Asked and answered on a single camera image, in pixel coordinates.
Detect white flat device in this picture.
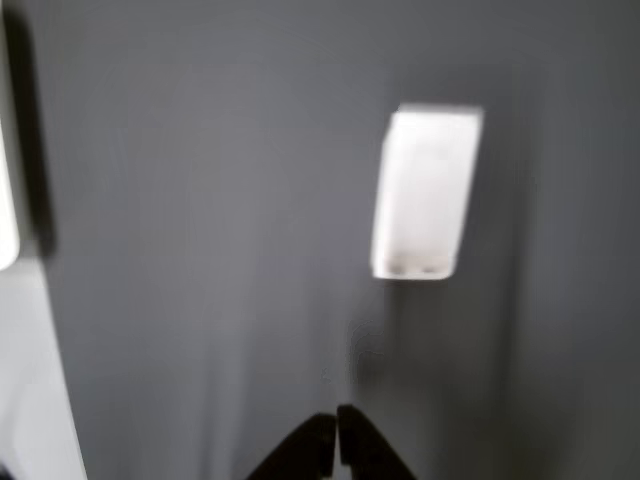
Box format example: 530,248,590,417
0,9,21,274

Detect dark grey table mat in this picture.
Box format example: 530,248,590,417
14,0,640,480

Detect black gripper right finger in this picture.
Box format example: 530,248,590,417
337,403,419,480

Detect white eraser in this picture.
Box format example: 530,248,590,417
369,103,485,281

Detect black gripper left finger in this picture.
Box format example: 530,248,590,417
247,412,337,480

